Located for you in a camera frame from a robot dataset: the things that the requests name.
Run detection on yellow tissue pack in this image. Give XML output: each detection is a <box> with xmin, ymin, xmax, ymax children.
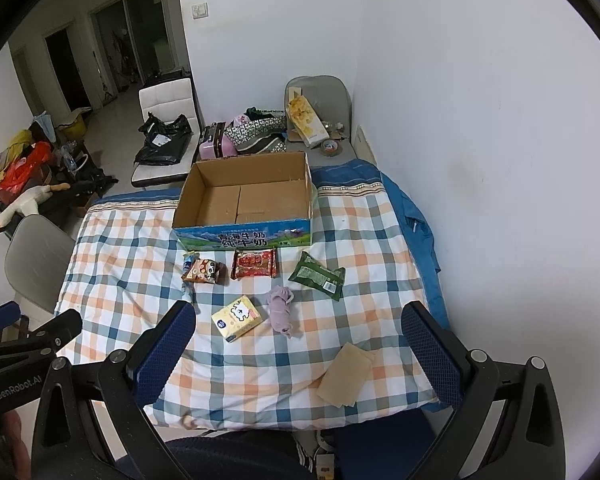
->
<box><xmin>211</xmin><ymin>296</ymin><xmax>262</xmax><ymax>342</ymax></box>

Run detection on orange sunflower seed packet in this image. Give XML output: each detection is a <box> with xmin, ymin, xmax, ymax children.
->
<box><xmin>195</xmin><ymin>257</ymin><xmax>226</xmax><ymax>285</ymax></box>

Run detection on green snack packet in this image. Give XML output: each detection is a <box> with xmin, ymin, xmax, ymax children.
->
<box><xmin>289</xmin><ymin>252</ymin><xmax>346</xmax><ymax>301</ymax></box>

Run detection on purple socks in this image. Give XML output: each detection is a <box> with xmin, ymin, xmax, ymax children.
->
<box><xmin>266</xmin><ymin>286</ymin><xmax>294</xmax><ymax>337</ymax></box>

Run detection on red snack packet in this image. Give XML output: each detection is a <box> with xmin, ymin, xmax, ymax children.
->
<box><xmin>230</xmin><ymin>248</ymin><xmax>277</xmax><ymax>280</ymax></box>

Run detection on blue wet wipes packet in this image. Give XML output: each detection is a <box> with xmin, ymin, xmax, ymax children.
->
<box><xmin>182</xmin><ymin>252</ymin><xmax>199</xmax><ymax>288</ymax></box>

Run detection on grey chair at left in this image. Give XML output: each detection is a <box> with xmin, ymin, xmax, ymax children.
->
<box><xmin>5</xmin><ymin>214</ymin><xmax>76</xmax><ymax>313</ymax></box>

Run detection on beige folded cloth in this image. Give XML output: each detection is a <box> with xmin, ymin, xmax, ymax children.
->
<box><xmin>316</xmin><ymin>342</ymin><xmax>375</xmax><ymax>408</ymax></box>

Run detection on white goose plush toy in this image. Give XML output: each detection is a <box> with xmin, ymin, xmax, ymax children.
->
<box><xmin>0</xmin><ymin>183</ymin><xmax>71</xmax><ymax>232</ymax></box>

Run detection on red plastic bag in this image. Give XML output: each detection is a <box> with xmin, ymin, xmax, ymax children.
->
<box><xmin>0</xmin><ymin>141</ymin><xmax>54</xmax><ymax>205</ymax></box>

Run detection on plaid checked tablecloth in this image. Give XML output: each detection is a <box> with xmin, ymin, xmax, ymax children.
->
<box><xmin>54</xmin><ymin>181</ymin><xmax>439</xmax><ymax>432</ymax></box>

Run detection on yellow bag on floor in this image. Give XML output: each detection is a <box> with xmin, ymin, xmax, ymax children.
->
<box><xmin>56</xmin><ymin>106</ymin><xmax>93</xmax><ymax>141</ymax></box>

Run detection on open cardboard box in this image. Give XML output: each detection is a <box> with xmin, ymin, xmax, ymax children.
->
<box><xmin>172</xmin><ymin>152</ymin><xmax>314</xmax><ymax>252</ymax></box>

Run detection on black plastic bag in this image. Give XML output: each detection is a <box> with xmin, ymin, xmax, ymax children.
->
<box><xmin>134</xmin><ymin>113</ymin><xmax>193</xmax><ymax>166</ymax></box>

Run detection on blue bed sheet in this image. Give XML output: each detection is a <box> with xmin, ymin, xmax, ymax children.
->
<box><xmin>93</xmin><ymin>158</ymin><xmax>451</xmax><ymax>413</ymax></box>

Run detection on pink suitcase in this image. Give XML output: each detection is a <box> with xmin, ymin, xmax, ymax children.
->
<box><xmin>198</xmin><ymin>122</ymin><xmax>238</xmax><ymax>160</ymax></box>

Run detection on flat cardboard piece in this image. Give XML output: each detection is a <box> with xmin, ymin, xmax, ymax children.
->
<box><xmin>352</xmin><ymin>126</ymin><xmax>377</xmax><ymax>166</ymax></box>

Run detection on tape roll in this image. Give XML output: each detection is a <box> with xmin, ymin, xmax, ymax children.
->
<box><xmin>320</xmin><ymin>139</ymin><xmax>340</xmax><ymax>157</ymax></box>

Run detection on white leather chair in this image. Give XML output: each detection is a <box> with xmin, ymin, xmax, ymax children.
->
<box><xmin>131</xmin><ymin>76</ymin><xmax>200</xmax><ymax>188</ymax></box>

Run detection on zebra pattern bag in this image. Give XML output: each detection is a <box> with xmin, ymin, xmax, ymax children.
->
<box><xmin>224</xmin><ymin>117</ymin><xmax>287</xmax><ymax>155</ymax></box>

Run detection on yellow chips box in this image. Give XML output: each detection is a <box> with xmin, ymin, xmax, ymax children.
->
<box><xmin>287</xmin><ymin>94</ymin><xmax>329</xmax><ymax>148</ymax></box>

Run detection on grey chair by wall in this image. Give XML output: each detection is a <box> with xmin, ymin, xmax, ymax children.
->
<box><xmin>284</xmin><ymin>75</ymin><xmax>356</xmax><ymax>167</ymax></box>

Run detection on wall light switch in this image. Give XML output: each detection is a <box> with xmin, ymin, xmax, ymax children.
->
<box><xmin>192</xmin><ymin>2</ymin><xmax>209</xmax><ymax>20</ymax></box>

